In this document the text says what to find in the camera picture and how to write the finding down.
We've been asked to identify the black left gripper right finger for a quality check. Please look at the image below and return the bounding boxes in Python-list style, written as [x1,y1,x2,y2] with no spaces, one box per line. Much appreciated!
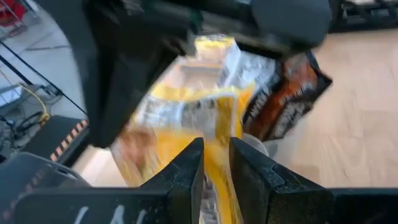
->
[229,137,398,224]

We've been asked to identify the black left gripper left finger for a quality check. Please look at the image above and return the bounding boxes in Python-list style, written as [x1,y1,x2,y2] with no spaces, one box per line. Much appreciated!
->
[12,138,205,224]

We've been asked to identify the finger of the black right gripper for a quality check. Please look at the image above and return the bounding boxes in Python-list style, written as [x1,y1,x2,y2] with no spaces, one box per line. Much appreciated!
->
[85,46,175,149]

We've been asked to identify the yellow creamy chicken ramen pack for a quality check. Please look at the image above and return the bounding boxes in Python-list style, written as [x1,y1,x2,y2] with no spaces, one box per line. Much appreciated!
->
[110,85,257,224]
[177,33,280,94]

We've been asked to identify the black fire noodle ramen pack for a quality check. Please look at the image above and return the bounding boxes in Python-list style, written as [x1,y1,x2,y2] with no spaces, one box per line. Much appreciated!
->
[242,51,333,142]

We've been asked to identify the black hazard-striped floor mat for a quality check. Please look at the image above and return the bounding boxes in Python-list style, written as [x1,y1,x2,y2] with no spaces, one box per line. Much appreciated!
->
[21,114,91,166]

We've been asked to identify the dark gray plastic bin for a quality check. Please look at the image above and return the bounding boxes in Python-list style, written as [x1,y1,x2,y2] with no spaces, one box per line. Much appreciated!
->
[0,151,91,218]

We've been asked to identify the red basket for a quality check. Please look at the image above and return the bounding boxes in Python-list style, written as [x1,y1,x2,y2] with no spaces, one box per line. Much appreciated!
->
[0,0,29,27]

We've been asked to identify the black hanging cable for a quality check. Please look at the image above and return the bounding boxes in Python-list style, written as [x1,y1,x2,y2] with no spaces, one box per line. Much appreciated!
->
[0,40,90,118]

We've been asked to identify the yellow hanging cable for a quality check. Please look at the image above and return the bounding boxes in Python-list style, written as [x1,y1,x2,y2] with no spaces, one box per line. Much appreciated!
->
[0,70,52,124]

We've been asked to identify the black metal table frame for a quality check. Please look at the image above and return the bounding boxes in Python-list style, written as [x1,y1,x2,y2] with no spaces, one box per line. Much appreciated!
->
[329,0,398,34]

